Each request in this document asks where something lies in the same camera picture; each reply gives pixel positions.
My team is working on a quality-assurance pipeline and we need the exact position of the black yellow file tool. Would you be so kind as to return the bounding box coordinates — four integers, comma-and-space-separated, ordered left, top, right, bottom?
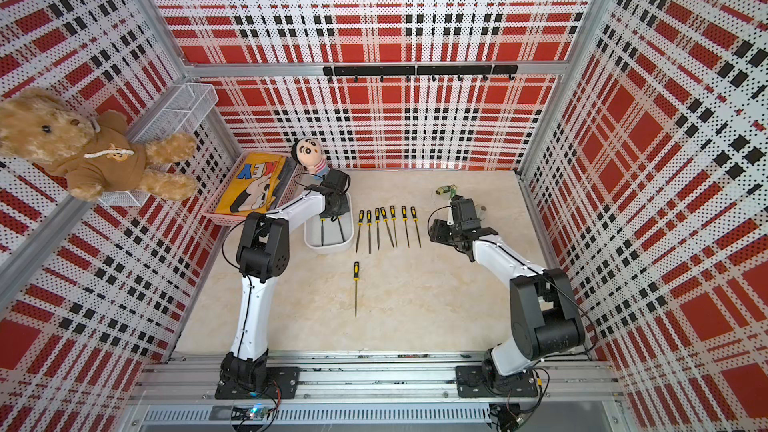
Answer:
366, 210, 373, 254

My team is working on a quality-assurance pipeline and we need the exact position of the yellow printed cloth bag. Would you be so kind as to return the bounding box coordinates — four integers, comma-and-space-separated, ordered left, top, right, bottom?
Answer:
215, 152, 286, 216

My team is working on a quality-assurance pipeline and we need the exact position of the pink perforated basket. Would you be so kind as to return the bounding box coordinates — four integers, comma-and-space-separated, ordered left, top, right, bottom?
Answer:
203, 151, 302, 226

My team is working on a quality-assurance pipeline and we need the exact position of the cartoon boy doll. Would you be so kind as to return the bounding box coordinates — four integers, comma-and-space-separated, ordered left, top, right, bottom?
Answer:
291, 137, 330, 177

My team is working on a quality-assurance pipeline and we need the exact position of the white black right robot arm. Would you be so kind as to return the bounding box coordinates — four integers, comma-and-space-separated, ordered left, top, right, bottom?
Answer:
428, 196, 586, 379

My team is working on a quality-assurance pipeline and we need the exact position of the black wall hook rail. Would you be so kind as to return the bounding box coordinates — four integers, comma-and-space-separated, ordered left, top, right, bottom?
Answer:
322, 64, 519, 80

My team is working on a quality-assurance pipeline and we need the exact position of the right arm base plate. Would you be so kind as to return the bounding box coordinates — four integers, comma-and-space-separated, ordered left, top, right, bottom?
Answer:
455, 349, 539, 398

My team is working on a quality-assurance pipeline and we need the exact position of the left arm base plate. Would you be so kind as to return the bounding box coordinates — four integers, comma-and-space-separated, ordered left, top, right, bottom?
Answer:
215, 352, 301, 400

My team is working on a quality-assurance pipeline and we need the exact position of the white plastic storage box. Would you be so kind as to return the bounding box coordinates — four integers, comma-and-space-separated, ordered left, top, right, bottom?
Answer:
304, 192, 357, 254

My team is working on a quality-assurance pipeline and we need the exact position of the clear wall-mounted basket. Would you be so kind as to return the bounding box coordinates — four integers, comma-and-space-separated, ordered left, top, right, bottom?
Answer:
98, 82, 220, 208

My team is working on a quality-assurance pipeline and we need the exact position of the green camouflage keychain toy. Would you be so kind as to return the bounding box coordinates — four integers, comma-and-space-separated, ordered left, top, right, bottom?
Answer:
435, 184, 457, 199

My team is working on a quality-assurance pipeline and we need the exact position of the brown teddy bear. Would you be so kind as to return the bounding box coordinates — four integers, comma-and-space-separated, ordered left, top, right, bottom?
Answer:
1, 88, 198, 202

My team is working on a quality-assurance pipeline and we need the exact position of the green circuit board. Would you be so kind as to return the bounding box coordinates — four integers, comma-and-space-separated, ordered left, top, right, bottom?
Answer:
231, 405, 275, 422

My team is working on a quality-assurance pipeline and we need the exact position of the grey yellow plush ball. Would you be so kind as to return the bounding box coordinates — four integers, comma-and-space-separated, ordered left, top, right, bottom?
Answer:
475, 205, 487, 220

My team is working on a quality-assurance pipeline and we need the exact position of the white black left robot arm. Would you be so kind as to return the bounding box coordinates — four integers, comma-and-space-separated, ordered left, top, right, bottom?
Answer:
222, 169, 351, 369

